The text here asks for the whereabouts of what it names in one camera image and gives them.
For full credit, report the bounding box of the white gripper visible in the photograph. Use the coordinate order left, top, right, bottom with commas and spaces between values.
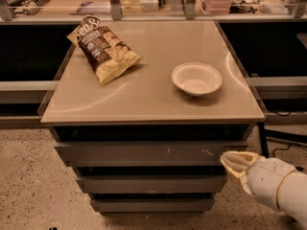
220, 150, 296, 211

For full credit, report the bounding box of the grey top drawer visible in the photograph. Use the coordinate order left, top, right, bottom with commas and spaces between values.
55, 141, 248, 167

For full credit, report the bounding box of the grey drawer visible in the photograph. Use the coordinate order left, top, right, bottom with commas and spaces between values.
77, 175, 225, 194
90, 198, 214, 213
55, 141, 248, 167

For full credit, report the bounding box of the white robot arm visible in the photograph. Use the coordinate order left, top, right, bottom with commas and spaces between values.
220, 150, 307, 230

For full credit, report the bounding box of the grey drawer cabinet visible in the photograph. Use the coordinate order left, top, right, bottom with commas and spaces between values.
42, 21, 265, 200

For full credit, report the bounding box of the grey bottom drawer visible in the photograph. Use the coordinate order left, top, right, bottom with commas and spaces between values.
90, 198, 214, 213

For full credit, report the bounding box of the grey middle drawer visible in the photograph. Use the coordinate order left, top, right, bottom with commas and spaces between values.
77, 175, 225, 194

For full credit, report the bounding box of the white paper bowl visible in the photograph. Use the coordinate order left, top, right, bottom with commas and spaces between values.
172, 62, 223, 97

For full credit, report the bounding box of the brown yellow chip bag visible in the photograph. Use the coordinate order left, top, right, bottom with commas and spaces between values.
67, 15, 142, 86

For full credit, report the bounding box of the white tissue box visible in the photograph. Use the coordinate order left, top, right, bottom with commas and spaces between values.
140, 0, 159, 12

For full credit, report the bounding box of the purple white booklet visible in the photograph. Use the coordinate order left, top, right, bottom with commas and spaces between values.
76, 1, 111, 14

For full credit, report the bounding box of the black coiled tool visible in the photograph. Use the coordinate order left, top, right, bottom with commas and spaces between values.
22, 0, 50, 15

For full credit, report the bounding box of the black floor cable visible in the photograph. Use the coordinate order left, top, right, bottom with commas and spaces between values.
272, 143, 305, 172

